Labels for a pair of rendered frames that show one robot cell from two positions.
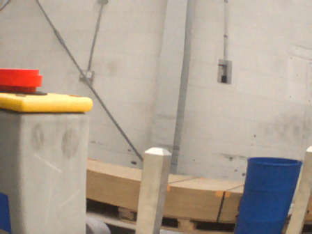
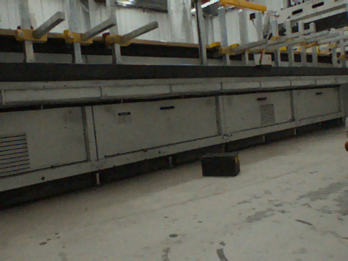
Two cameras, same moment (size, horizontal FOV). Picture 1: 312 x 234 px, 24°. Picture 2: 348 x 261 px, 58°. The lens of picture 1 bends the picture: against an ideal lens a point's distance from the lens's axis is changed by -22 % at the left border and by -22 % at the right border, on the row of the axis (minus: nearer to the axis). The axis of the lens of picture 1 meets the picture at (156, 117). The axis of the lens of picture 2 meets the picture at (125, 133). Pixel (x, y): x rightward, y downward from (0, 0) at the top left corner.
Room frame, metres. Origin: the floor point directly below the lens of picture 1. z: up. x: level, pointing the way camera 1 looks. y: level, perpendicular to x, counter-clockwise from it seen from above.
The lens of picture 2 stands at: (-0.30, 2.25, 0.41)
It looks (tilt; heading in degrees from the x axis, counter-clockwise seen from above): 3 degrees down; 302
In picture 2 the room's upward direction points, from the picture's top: 6 degrees counter-clockwise
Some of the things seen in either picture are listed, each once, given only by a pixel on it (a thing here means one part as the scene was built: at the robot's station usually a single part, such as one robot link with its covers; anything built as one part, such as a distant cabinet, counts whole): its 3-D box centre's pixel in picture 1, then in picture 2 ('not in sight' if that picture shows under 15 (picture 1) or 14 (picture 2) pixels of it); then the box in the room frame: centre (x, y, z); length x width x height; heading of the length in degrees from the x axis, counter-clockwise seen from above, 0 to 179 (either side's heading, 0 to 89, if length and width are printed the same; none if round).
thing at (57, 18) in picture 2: not in sight; (41, 31); (0.73, 1.21, 0.83); 0.43 x 0.03 x 0.04; 158
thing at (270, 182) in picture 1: (269, 201); not in sight; (6.00, -0.97, 0.36); 0.59 x 0.57 x 0.73; 158
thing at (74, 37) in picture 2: not in sight; (78, 39); (0.72, 0.97, 0.83); 0.14 x 0.06 x 0.05; 68
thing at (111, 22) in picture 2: not in sight; (90, 35); (0.64, 0.98, 0.83); 0.43 x 0.03 x 0.04; 158
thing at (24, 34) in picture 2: not in sight; (30, 36); (0.82, 1.20, 0.83); 0.14 x 0.06 x 0.05; 68
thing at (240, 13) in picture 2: not in sight; (243, 41); (0.16, -0.40, 0.90); 0.04 x 0.04 x 0.48; 68
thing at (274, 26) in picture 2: not in sight; (276, 46); (-0.03, -0.86, 0.88); 0.04 x 0.04 x 0.48; 68
